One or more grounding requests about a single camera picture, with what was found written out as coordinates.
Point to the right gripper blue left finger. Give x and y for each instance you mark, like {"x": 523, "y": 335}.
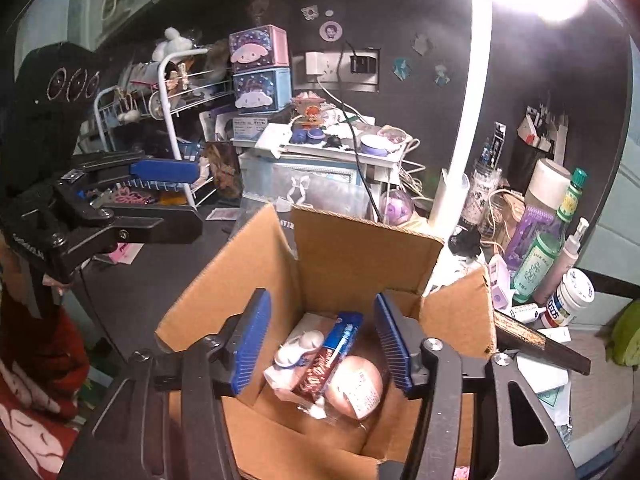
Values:
{"x": 245, "y": 343}

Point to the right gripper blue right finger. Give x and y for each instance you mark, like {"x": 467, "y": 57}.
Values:
{"x": 401, "y": 340}

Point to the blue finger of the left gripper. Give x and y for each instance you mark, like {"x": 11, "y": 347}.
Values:
{"x": 153, "y": 224}
{"x": 165, "y": 170}

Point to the white plastic spoon tray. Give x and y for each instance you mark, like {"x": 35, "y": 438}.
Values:
{"x": 297, "y": 350}

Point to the gold round badge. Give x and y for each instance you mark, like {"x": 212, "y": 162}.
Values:
{"x": 355, "y": 388}

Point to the blue snack bar packet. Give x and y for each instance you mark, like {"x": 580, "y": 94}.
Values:
{"x": 330, "y": 355}

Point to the brown cardboard box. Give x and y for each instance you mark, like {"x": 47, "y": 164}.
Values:
{"x": 334, "y": 264}

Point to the anime acrylic stand panel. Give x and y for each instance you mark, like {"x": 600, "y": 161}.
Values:
{"x": 225, "y": 168}

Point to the white blue labelled box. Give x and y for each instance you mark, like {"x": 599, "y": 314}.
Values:
{"x": 248, "y": 128}

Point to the blue Cinnamoroll storage box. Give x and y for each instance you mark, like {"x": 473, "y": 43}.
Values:
{"x": 263, "y": 91}

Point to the white plush toy on rack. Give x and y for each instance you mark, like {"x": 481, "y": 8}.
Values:
{"x": 173, "y": 43}

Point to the pink Melody storage box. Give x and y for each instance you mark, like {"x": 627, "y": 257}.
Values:
{"x": 259, "y": 48}

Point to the purple comb package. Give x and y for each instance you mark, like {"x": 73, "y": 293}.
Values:
{"x": 533, "y": 221}

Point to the white pill jar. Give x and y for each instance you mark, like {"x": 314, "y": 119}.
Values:
{"x": 573, "y": 295}

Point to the white spray bottle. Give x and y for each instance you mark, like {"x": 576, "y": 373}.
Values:
{"x": 566, "y": 259}

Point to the green plush toy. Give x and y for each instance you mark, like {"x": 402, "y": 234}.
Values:
{"x": 625, "y": 337}

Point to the white desk lamp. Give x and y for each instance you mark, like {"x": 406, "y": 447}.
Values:
{"x": 454, "y": 184}

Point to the white wire shelf rack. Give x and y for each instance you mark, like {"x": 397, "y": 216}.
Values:
{"x": 187, "y": 94}

